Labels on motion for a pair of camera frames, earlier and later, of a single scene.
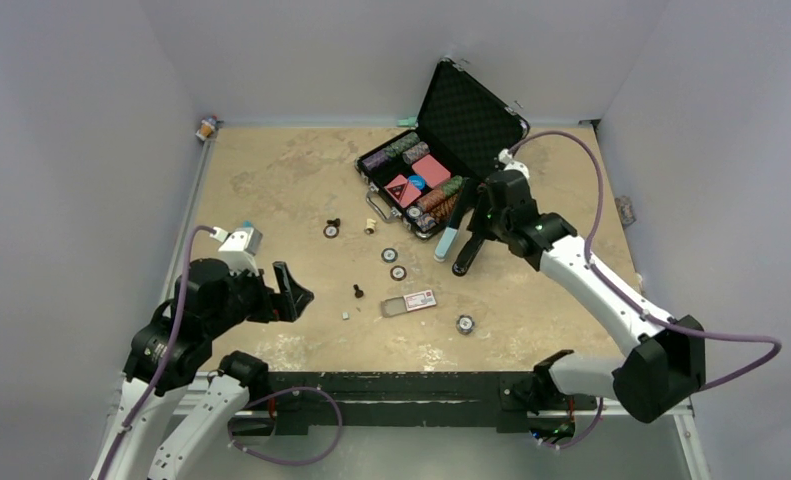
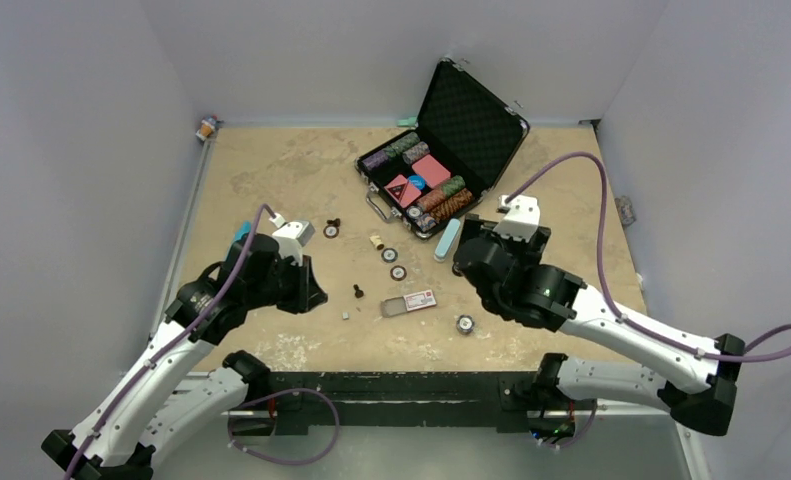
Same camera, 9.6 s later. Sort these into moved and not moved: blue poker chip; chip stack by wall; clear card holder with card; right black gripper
Moved: right black gripper
Not moved: blue poker chip; chip stack by wall; clear card holder with card
